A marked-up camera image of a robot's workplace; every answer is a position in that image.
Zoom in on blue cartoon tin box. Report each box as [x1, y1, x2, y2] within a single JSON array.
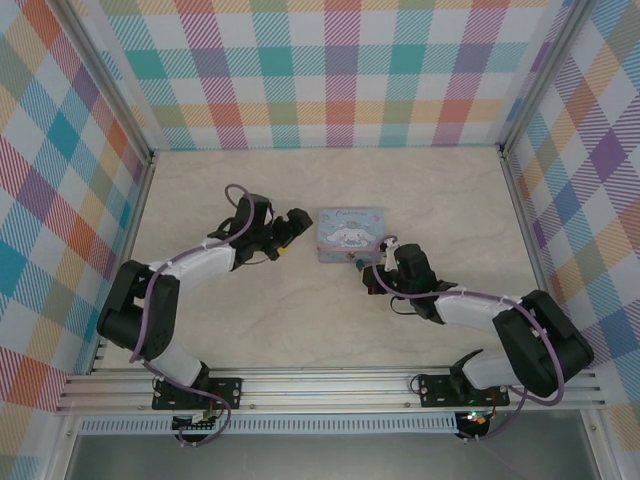
[[315, 206, 391, 267]]

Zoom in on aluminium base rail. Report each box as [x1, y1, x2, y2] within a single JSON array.
[[54, 366, 607, 415]]

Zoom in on aluminium side rail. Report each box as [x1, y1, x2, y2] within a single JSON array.
[[87, 149, 159, 374], [498, 143, 564, 349]]

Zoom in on white slotted cable duct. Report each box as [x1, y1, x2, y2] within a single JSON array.
[[78, 417, 459, 436]]

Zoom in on aluminium frame post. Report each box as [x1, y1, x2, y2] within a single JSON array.
[[497, 0, 589, 154], [62, 0, 157, 162]]

